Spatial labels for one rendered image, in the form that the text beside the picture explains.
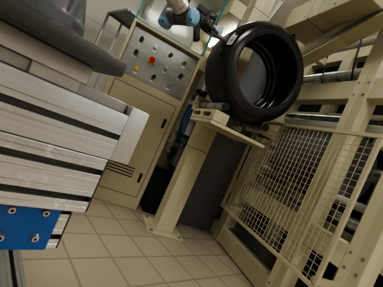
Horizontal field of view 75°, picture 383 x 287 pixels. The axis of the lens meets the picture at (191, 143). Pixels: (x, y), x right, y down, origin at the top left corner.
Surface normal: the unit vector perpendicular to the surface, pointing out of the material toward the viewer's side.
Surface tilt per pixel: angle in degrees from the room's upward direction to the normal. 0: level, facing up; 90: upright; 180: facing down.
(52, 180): 90
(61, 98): 90
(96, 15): 90
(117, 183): 90
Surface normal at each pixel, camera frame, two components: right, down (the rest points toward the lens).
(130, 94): 0.32, 0.15
